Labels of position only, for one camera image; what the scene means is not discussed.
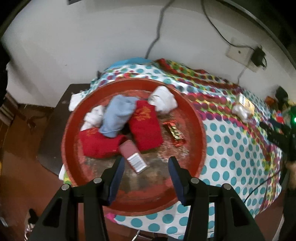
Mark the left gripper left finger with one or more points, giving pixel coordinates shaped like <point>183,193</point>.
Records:
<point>111,180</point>

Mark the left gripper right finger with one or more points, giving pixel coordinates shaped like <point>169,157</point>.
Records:
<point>181,180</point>

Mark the clear plastic bag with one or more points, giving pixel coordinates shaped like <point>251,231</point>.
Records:
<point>243,113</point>

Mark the red candy wrapper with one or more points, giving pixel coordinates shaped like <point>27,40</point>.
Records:
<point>177,136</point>

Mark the white sock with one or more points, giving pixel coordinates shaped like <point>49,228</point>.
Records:
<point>163,100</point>
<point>94,118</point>

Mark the red sock with gold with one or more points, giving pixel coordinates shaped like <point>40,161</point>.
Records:
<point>144,127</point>

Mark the light blue sock back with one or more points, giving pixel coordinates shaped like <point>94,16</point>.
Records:
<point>117,114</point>

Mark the white sock back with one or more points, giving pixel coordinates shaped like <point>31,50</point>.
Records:
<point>163,100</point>

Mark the black phone holder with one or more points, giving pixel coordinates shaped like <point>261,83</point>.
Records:
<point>282,97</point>

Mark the polka dot tablecloth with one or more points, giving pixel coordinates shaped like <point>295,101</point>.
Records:
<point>237,153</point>

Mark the yellow medicine box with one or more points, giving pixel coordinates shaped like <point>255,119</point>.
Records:
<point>243,101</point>

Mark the red round tray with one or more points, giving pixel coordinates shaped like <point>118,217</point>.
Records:
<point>152,190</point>

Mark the dark side table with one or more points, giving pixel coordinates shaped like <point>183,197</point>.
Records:
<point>49,153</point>

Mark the black power adapter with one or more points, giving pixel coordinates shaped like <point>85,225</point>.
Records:
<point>258,57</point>

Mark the white wall socket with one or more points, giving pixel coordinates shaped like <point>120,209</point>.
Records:
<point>243,56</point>

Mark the wall television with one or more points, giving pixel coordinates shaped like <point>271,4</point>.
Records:
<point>277,18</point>

